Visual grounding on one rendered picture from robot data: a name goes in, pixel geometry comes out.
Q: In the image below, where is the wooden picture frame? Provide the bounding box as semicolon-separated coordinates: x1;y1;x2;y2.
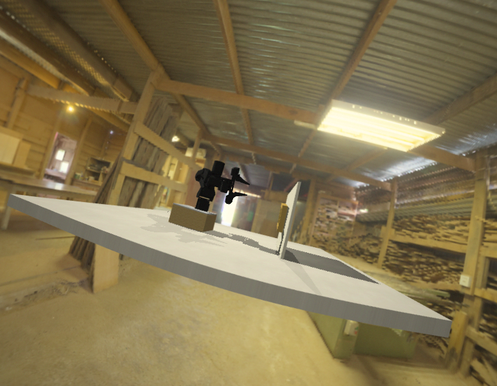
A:
277;203;288;232

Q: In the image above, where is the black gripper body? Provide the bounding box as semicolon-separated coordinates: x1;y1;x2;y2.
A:
217;167;239;205

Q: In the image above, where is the cream wall panel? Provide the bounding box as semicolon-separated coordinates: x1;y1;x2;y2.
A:
276;181;301;259

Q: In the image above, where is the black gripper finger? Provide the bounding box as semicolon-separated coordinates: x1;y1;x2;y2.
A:
235;174;250;185
231;192;247;199

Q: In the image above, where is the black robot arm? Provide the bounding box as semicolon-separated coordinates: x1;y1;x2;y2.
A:
195;160;229;212

